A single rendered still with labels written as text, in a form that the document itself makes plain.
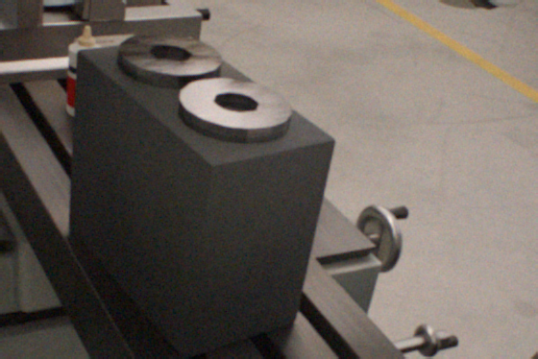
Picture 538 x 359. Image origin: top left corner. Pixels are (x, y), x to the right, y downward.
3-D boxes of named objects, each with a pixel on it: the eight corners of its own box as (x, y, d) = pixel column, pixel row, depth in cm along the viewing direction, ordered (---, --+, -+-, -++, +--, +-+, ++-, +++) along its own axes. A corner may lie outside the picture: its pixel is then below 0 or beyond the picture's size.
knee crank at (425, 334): (443, 335, 158) (452, 308, 154) (464, 356, 153) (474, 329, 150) (338, 362, 148) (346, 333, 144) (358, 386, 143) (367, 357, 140)
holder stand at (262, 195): (171, 202, 96) (193, 21, 85) (298, 323, 82) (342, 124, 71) (66, 226, 89) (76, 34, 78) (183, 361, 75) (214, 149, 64)
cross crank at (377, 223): (372, 244, 162) (386, 187, 156) (410, 282, 154) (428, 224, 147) (296, 258, 155) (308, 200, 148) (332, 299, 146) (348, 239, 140)
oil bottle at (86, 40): (92, 103, 113) (98, 18, 107) (104, 117, 110) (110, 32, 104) (61, 106, 111) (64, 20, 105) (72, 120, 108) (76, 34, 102)
